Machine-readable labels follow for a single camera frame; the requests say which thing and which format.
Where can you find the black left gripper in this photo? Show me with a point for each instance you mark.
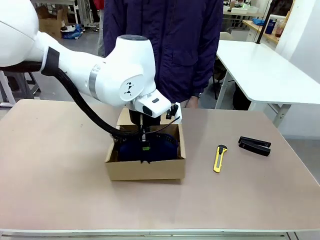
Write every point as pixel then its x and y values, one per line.
pixel 136 117

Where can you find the black pole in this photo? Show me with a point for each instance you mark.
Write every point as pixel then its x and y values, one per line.
pixel 263 22

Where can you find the white tray box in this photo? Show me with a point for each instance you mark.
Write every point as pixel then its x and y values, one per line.
pixel 244 9

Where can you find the large open cardboard box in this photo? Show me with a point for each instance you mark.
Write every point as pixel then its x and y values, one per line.
pixel 51 23

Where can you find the wooden workbench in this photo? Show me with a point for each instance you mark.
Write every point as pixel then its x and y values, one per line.
pixel 260 31

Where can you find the blue bottle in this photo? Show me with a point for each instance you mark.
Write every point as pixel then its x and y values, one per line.
pixel 270 25

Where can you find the yellow utility knife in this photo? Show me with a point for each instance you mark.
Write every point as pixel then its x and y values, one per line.
pixel 219 158

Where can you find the red bottle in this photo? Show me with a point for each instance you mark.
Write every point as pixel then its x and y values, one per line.
pixel 280 28

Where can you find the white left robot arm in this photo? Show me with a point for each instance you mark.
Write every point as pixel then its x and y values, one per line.
pixel 117 75

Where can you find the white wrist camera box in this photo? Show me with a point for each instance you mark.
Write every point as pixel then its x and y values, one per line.
pixel 178 112

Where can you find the person in navy jacket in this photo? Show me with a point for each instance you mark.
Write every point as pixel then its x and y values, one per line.
pixel 165 45

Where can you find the white table frame leg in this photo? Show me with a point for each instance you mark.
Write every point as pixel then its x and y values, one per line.
pixel 6 90

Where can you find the black stapler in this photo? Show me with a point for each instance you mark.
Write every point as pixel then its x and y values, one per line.
pixel 255 146

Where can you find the blue plastic bag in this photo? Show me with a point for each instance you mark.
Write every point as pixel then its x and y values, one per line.
pixel 73 32

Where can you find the person left hand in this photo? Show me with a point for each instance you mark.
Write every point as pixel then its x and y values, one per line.
pixel 193 102

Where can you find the dark blue fabric item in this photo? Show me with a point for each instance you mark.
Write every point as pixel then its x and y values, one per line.
pixel 160 150

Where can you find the white sneakers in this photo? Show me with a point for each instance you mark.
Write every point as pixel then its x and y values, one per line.
pixel 67 27

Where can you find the white side table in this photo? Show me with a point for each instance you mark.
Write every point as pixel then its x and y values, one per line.
pixel 265 72

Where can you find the blue cloth on bench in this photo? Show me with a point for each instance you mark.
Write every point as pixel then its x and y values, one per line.
pixel 258 21

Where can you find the brown cardboard box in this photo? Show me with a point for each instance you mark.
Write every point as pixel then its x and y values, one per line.
pixel 147 170

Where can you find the person left forearm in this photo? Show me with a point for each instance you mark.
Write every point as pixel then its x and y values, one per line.
pixel 205 75

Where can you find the dark wristwatch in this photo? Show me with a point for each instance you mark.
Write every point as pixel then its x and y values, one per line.
pixel 200 94

